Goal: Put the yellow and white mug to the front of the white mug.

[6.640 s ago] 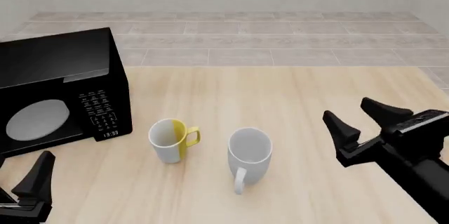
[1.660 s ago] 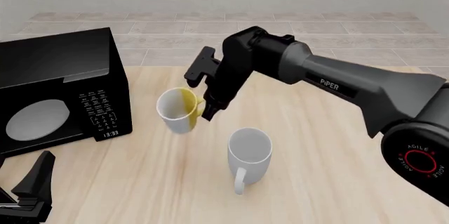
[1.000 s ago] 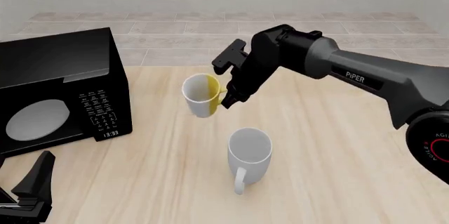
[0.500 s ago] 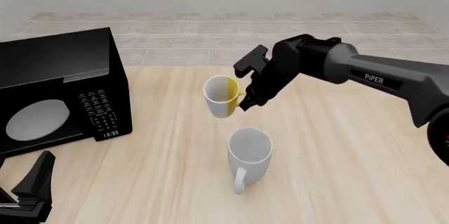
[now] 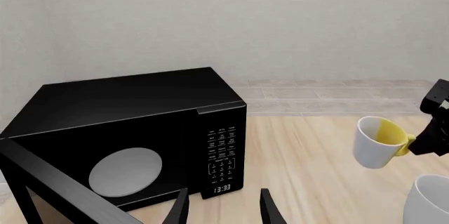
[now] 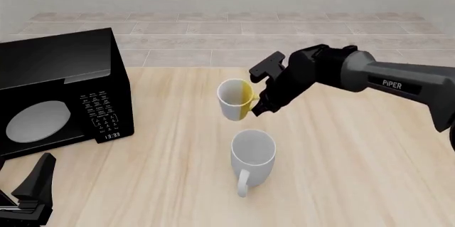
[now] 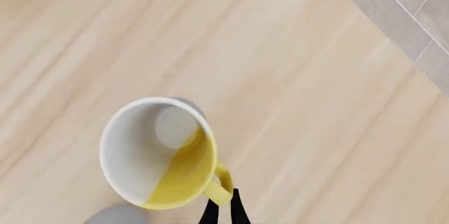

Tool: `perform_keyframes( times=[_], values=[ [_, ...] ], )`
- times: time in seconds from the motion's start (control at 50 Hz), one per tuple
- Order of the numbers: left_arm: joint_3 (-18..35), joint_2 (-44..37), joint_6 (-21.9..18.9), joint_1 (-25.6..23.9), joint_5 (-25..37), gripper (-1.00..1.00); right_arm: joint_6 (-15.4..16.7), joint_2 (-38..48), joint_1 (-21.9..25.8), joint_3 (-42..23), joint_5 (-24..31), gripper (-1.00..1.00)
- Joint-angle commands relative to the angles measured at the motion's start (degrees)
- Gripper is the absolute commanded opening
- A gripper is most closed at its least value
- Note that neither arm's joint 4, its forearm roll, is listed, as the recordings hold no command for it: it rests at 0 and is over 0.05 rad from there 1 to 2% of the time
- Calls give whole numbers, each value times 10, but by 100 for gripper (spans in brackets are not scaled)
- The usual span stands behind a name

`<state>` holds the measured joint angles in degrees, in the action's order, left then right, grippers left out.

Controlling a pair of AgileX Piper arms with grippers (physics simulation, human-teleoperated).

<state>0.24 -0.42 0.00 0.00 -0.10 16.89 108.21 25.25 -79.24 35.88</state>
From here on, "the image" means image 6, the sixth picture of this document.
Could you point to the yellow and white mug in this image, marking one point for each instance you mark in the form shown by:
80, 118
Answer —
230, 104

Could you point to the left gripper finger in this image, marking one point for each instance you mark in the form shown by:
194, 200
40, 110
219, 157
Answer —
38, 176

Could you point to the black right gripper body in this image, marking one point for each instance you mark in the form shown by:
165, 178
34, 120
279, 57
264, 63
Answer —
292, 83

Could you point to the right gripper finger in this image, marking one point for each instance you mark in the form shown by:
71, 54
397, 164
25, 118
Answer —
267, 90
269, 107

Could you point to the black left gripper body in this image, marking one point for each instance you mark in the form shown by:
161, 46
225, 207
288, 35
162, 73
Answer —
25, 214

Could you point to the grey and black right robot arm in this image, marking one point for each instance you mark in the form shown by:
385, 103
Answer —
387, 80

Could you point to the black microwave oven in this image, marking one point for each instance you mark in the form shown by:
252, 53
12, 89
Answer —
53, 77

